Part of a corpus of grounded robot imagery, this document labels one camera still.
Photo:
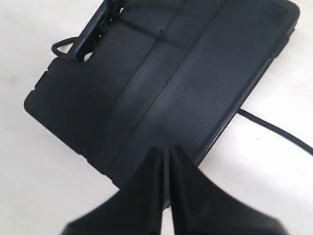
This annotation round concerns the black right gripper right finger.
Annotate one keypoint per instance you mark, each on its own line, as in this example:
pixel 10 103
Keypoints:
pixel 199 207

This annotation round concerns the black plastic carry case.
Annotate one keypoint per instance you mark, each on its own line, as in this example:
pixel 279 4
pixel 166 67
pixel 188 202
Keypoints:
pixel 161 73

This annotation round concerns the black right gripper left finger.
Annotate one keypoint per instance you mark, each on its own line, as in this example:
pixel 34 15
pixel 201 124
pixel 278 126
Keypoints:
pixel 136 209

